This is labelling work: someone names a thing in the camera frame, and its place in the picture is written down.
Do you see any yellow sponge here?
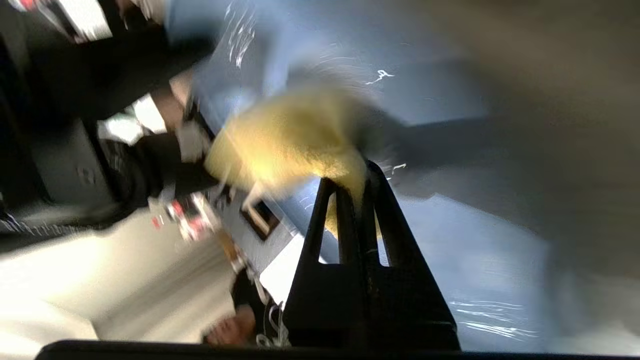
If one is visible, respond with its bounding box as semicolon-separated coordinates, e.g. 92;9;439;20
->
205;87;382;239

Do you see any light blue plate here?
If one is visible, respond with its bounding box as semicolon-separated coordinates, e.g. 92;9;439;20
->
165;0;556;352

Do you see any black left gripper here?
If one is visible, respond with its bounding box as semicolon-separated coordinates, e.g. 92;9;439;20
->
115;95;227;202

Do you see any red capped bottle pack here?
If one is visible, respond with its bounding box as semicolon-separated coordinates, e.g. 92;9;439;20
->
149;194;222;242

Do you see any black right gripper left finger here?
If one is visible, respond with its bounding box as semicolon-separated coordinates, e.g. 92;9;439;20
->
283;176;369;352

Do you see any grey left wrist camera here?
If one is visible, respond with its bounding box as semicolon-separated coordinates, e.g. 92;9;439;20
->
27;117;119;209

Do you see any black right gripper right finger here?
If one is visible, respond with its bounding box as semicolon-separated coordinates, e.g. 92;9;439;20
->
360;159;461;352

